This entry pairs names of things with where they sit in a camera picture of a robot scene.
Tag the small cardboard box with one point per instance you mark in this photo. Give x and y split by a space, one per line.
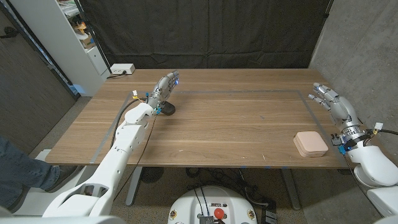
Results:
88 41

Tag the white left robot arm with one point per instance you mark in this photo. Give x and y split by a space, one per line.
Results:
130 133

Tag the black glasses case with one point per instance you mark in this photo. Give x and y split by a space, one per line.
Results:
169 109

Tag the white shelf cabinet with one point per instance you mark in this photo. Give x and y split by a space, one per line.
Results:
62 46

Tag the dark shoe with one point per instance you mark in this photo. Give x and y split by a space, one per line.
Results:
65 174

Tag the white floor board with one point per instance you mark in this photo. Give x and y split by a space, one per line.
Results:
42 155

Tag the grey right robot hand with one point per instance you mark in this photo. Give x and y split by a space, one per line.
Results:
342 112

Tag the pink square jewelry box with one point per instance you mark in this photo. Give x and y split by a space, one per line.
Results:
311 143

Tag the yellow toy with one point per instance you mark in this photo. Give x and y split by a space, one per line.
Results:
80 27

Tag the person leg in jeans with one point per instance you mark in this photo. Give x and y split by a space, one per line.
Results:
21 174

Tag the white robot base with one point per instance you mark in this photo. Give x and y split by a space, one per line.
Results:
186 208

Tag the black backdrop stand pole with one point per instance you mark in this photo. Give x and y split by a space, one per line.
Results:
103 56

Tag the red emergency stop button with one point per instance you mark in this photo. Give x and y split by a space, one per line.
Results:
219 213

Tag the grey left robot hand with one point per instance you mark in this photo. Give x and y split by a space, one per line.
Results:
161 90

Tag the black floor power strip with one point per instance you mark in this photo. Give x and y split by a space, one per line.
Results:
270 214

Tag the white power outlet box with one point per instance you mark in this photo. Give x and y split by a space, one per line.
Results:
122 68

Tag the black round floor fan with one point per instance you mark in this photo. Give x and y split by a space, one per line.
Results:
151 174

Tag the grey table leg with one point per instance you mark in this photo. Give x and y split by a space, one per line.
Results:
133 186
290 189

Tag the black backdrop curtain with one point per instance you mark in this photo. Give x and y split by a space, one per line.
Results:
205 31

